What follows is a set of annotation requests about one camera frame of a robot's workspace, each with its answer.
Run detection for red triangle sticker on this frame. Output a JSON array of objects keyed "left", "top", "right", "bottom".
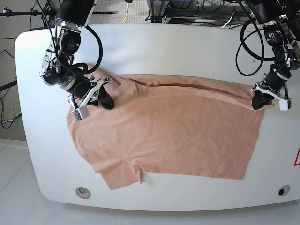
[{"left": 294, "top": 147, "right": 300, "bottom": 166}]

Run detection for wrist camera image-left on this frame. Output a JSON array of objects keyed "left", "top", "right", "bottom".
[{"left": 71, "top": 107, "right": 90, "bottom": 122}]

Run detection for left table cable grommet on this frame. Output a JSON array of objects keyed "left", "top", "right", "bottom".
[{"left": 75, "top": 187, "right": 91, "bottom": 199}]

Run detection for white cable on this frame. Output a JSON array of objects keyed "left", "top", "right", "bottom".
[{"left": 221, "top": 10, "right": 237, "bottom": 28}]

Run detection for table cable grommet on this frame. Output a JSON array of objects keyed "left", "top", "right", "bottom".
[
  {"left": 75, "top": 187, "right": 91, "bottom": 199},
  {"left": 278, "top": 185, "right": 291, "bottom": 196}
]

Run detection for right table cable grommet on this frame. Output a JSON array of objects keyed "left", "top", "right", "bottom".
[{"left": 278, "top": 185, "right": 291, "bottom": 196}]

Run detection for black white gripper body image-right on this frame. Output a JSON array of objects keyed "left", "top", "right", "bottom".
[{"left": 251, "top": 70, "right": 292, "bottom": 101}]

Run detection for peach pink T-shirt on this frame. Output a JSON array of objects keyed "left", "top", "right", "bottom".
[{"left": 66, "top": 75, "right": 264, "bottom": 189}]

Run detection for black floor cables left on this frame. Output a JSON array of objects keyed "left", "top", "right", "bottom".
[{"left": 0, "top": 49, "right": 22, "bottom": 129}]

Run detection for black tripod stand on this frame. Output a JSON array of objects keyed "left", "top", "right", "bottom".
[{"left": 0, "top": 0, "right": 115, "bottom": 32}]

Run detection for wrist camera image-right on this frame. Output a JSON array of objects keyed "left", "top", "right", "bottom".
[{"left": 279, "top": 99, "right": 291, "bottom": 111}]

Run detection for black white gripper body image-left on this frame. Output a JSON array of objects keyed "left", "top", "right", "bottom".
[{"left": 67, "top": 75, "right": 111, "bottom": 109}]

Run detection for yellow cable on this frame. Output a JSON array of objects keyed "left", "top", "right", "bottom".
[{"left": 121, "top": 0, "right": 133, "bottom": 24}]

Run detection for aluminium frame stand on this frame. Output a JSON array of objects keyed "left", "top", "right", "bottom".
[{"left": 147, "top": 0, "right": 282, "bottom": 36}]

